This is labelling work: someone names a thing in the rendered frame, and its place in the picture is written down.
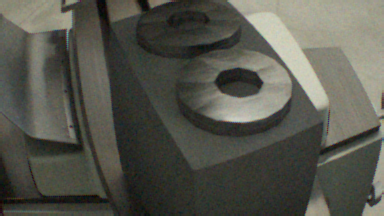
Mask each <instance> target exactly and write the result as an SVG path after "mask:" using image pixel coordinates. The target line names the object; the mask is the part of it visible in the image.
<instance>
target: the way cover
mask: <svg viewBox="0 0 384 216"><path fill-rule="evenodd" d="M5 20H6V21H5ZM4 21H5V22H6V24H5V23H4ZM0 22H1V23H0V31H1V32H0V66H1V68H0V113H1V114H2V115H4V117H6V118H7V119H9V120H10V122H12V123H13V124H15V125H16V126H17V127H18V128H19V129H20V130H22V131H23V132H24V133H25V134H27V135H28V136H29V137H31V138H33V139H36V140H44V141H53V142H62V143H71V144H75V145H81V142H80V137H79V131H78V127H77V123H76V117H75V112H74V105H73V101H72V95H71V87H70V85H71V84H70V77H69V66H68V65H69V63H68V54H67V53H68V51H67V49H66V48H68V47H67V33H66V32H67V30H66V29H67V28H66V29H59V30H51V31H46V32H45V31H44V32H39V33H38V32H36V33H29V32H27V31H25V30H24V29H22V28H21V27H20V26H18V25H15V24H14V23H13V22H11V21H10V20H8V19H7V18H6V17H4V16H3V15H2V14H1V12H0ZM2 25H3V26H2ZM1 29H2V30H1ZM52 31H54V32H52ZM57 31H58V32H57ZM59 31H61V32H59ZM65 31H66V32H65ZM51 32H52V33H51ZM2 33H3V34H2ZM10 33H11V34H10ZM59 34H60V35H59ZM33 35H34V36H33ZM6 36H7V37H6ZM25 36H26V38H25ZM1 37H2V38H1ZM8 37H9V38H8ZM49 37H50V38H49ZM56 37H57V38H56ZM61 38H62V39H63V41H62V39H61ZM44 39H45V40H44ZM58 40H60V41H58ZM10 41H11V42H10ZM15 41H16V42H15ZM8 42H9V43H8ZM26 42H27V43H26ZM47 42H48V43H47ZM62 42H64V43H62ZM25 43H26V45H25ZM31 43H32V44H31ZM17 44H18V46H17ZM44 44H45V46H44ZM56 44H58V45H56ZM30 45H31V46H30ZM42 45H43V46H42ZM21 46H22V47H21ZM56 46H58V47H56ZM11 47H12V48H13V49H12V48H11ZM33 47H34V48H33ZM40 47H42V48H40ZM44 47H45V48H44ZM32 49H33V50H32ZM54 49H55V50H54ZM58 49H59V50H58ZM10 50H11V51H10ZM38 51H39V52H38ZM1 52H2V53H1ZM10 52H11V53H10ZM5 53H6V54H5ZM31 53H33V55H32V54H31ZM51 53H52V54H53V55H51ZM54 53H55V54H54ZM27 54H28V55H27ZM46 54H47V55H46ZM49 57H50V58H49ZM4 58H5V59H4ZM34 58H35V59H36V60H35V59H34ZM45 58H47V59H45ZM45 60H46V61H45ZM8 61H9V62H8ZM14 61H15V62H16V63H15V62H14ZM64 61H65V62H67V64H66V63H65V62H64ZM21 62H22V64H21ZM63 62H64V63H63ZM52 63H53V64H52ZM38 64H39V65H38ZM25 65H26V67H25ZM29 65H30V66H29ZM49 65H50V66H49ZM42 66H43V68H42ZM62 66H63V68H62ZM5 67H6V68H5ZM15 67H16V69H15ZM24 68H26V70H24ZM27 70H28V72H27ZM43 70H44V72H43ZM59 73H61V74H60V75H59ZM8 74H9V75H8ZM38 74H39V75H38ZM53 74H54V75H53ZM28 75H29V76H28ZM3 77H4V79H3ZM22 77H23V79H22ZM48 77H49V78H48ZM62 77H63V78H62ZM15 79H16V80H15ZM1 80H2V81H1ZM7 80H8V81H7ZM20 81H21V82H20ZM36 81H37V82H39V83H37V82H36ZM48 81H51V82H48ZM27 82H28V83H27ZM56 82H57V83H56ZM48 83H49V84H48ZM61 83H62V84H61ZM6 84H7V85H6ZM19 84H20V85H19ZM28 84H29V85H28ZM58 84H60V85H58ZM68 84H70V85H69V86H68ZM10 86H11V88H9V87H10ZM35 86H36V87H35ZM1 87H2V88H1ZM15 87H16V89H17V90H16V89H15ZM40 87H41V88H40ZM21 88H22V89H21ZM9 89H10V90H9ZM62 89H63V90H62ZM20 90H21V91H20ZM39 90H40V91H41V93H40V92H39ZM47 90H49V91H48V92H47ZM17 91H18V93H17ZM26 91H27V92H26ZM33 93H34V94H33ZM51 93H52V95H50V94H51ZM62 94H63V95H62ZM23 95H24V96H23ZM40 96H41V97H42V98H41V97H40ZM48 96H49V97H48ZM62 96H64V97H62ZM5 98H6V99H5ZM31 99H32V101H31ZM46 99H47V100H46ZM66 99H67V100H68V101H66ZM14 100H15V102H14ZM11 101H12V102H11ZM47 101H49V102H47ZM32 102H33V104H31V103H32ZM2 103H3V105H2ZM22 103H23V104H22ZM51 103H52V104H51ZM69 103H70V104H69ZM8 104H9V105H11V106H9V105H8ZM28 104H29V106H31V107H29V106H28ZM56 104H57V105H56ZM5 105H6V107H5ZM44 105H46V106H44ZM26 106H27V108H26ZM42 106H43V107H42ZM56 106H58V107H56ZM64 106H65V107H64ZM4 107H5V108H4ZM34 108H35V109H34ZM5 109H6V110H7V111H5ZM18 109H19V110H18ZM60 109H62V110H60ZM51 110H53V111H51ZM34 111H35V112H34ZM11 112H12V114H11ZM20 112H21V113H20ZM14 113H15V114H14ZM40 113H41V114H40ZM65 113H66V114H65ZM20 114H21V115H20ZM31 114H32V115H31ZM46 114H47V115H48V116H47V115H46ZM55 115H56V117H57V118H56V117H55ZM15 116H16V117H15ZM17 117H18V118H17ZM35 117H36V118H35ZM58 118H60V119H58ZM21 121H22V122H21ZM54 121H55V122H54ZM36 122H37V124H36ZM73 123H74V125H73ZM29 124H30V125H29ZM50 125H51V126H50ZM58 125H59V126H58ZM30 126H31V127H30ZM47 126H48V127H47ZM62 126H64V127H65V128H63V127H62ZM45 127H46V128H45ZM49 127H50V128H49ZM44 128H45V129H44ZM42 131H43V132H42ZM55 132H57V133H55ZM66 132H67V133H68V134H70V136H69V135H68V136H67V133H66Z"/></svg>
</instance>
